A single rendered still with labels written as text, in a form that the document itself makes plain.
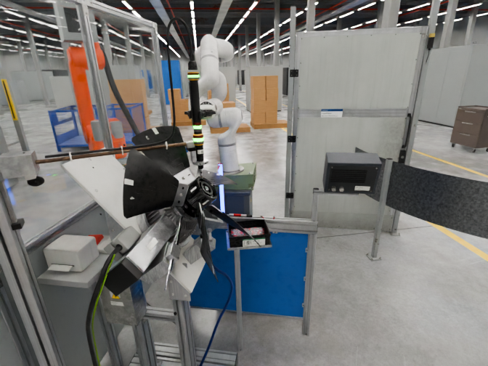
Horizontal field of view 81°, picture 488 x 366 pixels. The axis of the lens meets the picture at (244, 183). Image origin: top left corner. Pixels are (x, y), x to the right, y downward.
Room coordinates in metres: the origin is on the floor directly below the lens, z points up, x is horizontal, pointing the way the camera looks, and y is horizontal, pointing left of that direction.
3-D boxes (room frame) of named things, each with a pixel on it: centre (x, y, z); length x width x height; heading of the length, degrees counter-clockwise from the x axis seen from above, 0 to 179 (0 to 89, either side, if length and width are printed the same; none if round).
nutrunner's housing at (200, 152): (1.19, 0.19, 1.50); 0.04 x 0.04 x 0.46
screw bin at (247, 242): (1.35, -0.01, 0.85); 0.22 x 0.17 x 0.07; 97
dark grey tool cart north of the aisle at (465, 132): (6.05, -4.95, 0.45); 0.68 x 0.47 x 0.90; 11
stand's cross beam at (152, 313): (1.09, 0.43, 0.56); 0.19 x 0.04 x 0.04; 81
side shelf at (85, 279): (1.17, 0.75, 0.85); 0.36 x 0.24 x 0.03; 171
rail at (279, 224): (1.53, 0.03, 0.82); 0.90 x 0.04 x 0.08; 81
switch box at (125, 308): (1.02, 0.55, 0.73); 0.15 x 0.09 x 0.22; 81
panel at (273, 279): (1.53, 0.03, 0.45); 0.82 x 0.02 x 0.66; 81
